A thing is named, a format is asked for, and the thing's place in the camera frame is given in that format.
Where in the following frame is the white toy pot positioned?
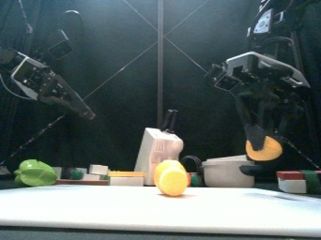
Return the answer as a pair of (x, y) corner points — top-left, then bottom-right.
(201, 155), (264, 188)

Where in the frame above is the red white block green band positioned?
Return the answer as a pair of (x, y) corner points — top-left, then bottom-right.
(276, 170), (321, 195)

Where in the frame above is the small white toy block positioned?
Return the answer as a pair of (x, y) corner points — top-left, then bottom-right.
(89, 164), (112, 176)

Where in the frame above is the small green toy piece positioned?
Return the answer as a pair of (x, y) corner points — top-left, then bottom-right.
(70, 168), (85, 181)

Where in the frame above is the orange green toy piece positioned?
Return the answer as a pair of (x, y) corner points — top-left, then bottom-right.
(187, 172), (201, 188)

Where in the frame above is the green bell pepper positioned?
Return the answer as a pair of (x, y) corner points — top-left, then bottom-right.
(13, 158), (60, 188)

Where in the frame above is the white toy knife block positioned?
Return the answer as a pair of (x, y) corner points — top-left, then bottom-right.
(133, 127), (187, 187)

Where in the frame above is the brown wooden tray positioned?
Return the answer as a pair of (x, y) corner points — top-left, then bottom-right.
(55, 178), (112, 187)

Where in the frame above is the yellow white toy block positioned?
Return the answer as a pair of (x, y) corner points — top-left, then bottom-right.
(109, 170), (146, 188)

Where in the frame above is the yellow lemon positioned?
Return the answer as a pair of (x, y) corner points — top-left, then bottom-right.
(152, 159), (191, 198)

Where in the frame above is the white cutting board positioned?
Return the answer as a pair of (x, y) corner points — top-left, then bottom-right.
(0, 184), (321, 239)

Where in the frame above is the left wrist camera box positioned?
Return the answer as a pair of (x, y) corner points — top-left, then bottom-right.
(47, 38), (77, 61)

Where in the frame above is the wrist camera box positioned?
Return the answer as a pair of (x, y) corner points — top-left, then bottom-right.
(204, 63), (243, 93)
(47, 38), (77, 61)

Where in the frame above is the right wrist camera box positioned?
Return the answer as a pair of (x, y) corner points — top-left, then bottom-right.
(204, 63), (243, 93)

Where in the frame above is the black ring handle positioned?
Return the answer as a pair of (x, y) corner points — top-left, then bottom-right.
(181, 155), (205, 176)

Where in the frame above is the black toy knife handle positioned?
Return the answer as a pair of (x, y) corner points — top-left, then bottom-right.
(161, 110), (173, 132)
(169, 109), (180, 133)

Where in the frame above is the vertical metal frame pole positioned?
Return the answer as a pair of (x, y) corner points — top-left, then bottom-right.
(157, 0), (167, 128)

